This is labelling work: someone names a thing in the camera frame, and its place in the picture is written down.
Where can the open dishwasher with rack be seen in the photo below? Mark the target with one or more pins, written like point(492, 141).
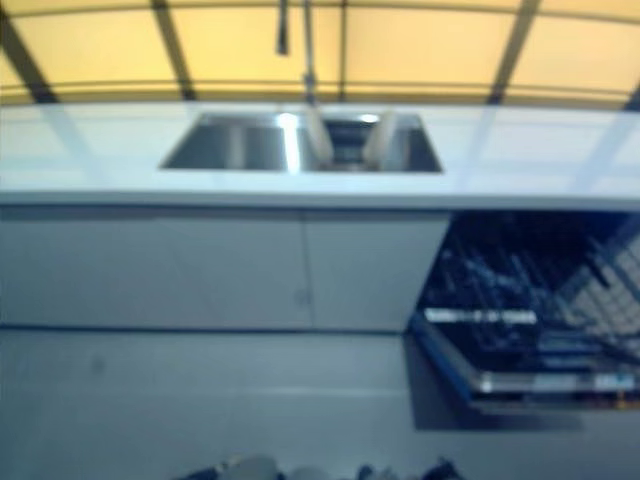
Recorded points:
point(530, 280)

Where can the open dishwasher door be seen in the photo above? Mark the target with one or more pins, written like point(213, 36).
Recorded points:
point(525, 375)

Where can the white cabinet door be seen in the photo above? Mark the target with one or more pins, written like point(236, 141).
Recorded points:
point(150, 267)
point(370, 267)

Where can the stainless steel kitchen sink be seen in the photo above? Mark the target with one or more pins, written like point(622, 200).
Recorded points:
point(235, 145)

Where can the chrome kitchen faucet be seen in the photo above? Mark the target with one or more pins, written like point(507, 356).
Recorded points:
point(309, 60)

